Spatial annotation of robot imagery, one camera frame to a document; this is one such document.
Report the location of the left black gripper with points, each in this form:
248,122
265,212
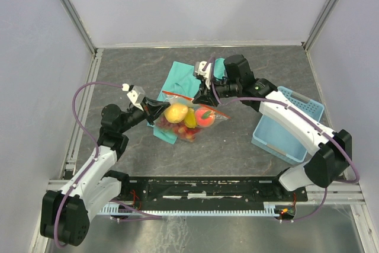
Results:
152,108

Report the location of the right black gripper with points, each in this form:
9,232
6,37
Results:
205,96

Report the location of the clear zip top bag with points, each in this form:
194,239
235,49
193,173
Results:
176,98

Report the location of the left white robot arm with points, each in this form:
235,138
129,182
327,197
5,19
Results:
66,214

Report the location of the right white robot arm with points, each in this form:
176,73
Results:
330,150

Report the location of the fake purple grapes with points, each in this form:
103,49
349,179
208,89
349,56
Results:
163,124

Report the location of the fake peach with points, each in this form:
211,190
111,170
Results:
204,117

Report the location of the yellow fake lemon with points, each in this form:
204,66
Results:
176,113

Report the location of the yellow fake starfruit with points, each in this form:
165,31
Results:
190,120

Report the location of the fake strawberries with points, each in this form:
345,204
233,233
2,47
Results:
185,133

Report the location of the teal t-shirt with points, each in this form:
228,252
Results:
180,80

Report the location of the light blue plastic basket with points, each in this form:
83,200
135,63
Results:
283,134

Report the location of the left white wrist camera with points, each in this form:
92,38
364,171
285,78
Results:
135,94

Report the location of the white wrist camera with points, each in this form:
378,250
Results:
203,72
135,94

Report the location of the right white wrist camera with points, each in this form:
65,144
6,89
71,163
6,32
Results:
203,72

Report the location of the light blue cable duct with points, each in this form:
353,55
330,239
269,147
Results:
114,209

